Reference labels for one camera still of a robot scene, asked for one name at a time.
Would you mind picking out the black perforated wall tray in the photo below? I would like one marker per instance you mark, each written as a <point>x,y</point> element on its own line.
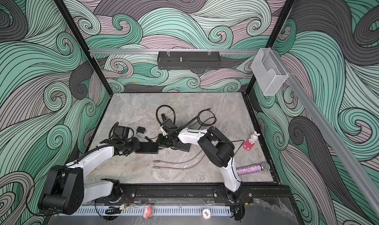
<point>189,60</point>

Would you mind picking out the round white pink object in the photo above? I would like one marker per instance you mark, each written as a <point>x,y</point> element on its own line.
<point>206,214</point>

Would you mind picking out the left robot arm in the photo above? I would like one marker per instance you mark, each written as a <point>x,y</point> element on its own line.
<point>65,191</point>

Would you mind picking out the glittery purple microphone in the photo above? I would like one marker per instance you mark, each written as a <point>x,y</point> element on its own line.
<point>253,168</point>

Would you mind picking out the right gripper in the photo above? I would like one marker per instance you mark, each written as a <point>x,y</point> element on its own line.
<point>160,143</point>

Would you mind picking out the pink bunny figurine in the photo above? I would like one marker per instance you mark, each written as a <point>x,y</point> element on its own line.
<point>249,144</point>

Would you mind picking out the black adapter with bundled cable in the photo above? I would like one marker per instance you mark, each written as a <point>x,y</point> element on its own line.
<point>164,118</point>

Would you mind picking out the clear acrylic wall box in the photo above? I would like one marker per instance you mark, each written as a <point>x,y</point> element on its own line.
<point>269,71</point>

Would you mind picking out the small black power adapter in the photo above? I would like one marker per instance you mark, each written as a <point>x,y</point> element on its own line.
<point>140,133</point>

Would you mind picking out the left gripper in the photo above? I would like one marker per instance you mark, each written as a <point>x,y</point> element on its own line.
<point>136,145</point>

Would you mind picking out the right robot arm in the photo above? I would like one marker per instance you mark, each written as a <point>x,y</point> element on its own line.
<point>200,131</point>

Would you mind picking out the pink toy on duct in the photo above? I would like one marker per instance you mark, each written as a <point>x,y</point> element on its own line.
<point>148,212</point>

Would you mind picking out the white slotted cable duct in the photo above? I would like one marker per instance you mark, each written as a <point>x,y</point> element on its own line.
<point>140,211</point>

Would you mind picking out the small black ribbed switch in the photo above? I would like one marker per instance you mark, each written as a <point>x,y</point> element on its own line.
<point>148,148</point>

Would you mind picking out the large black network switch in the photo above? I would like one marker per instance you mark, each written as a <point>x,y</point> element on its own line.
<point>182,147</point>

